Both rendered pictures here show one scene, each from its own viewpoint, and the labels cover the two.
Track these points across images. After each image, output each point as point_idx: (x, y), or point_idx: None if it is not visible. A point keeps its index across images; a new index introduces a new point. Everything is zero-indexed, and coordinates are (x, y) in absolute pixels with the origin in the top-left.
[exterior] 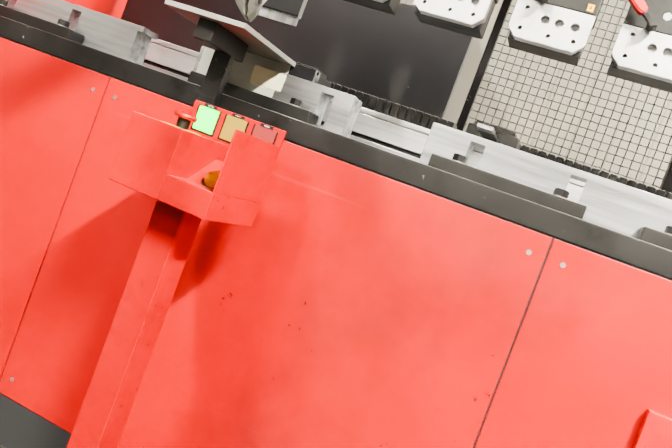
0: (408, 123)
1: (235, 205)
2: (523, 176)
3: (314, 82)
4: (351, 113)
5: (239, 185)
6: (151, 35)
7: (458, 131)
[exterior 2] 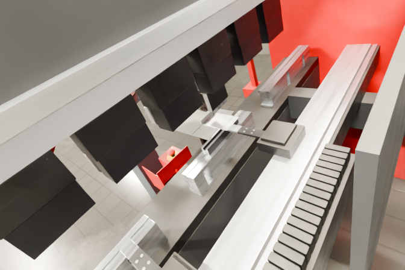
0: (231, 219)
1: (160, 187)
2: None
3: (206, 153)
4: (187, 181)
5: (155, 182)
6: (264, 92)
7: (131, 229)
